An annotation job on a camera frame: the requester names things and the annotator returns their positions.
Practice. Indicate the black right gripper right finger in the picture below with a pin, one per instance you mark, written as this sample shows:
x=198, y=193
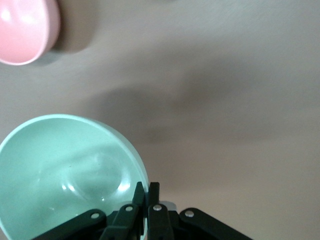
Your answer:
x=160, y=225

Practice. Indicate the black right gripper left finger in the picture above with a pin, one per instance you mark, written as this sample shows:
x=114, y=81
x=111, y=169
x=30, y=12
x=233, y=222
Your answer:
x=120, y=225

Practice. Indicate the pale green bowl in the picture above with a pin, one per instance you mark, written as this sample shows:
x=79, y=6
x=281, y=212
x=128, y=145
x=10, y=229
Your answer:
x=50, y=162

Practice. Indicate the pink bowl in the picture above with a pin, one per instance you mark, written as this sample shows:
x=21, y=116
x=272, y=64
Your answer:
x=22, y=30

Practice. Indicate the brown table cloth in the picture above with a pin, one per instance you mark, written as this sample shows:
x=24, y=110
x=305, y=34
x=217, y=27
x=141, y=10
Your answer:
x=225, y=100

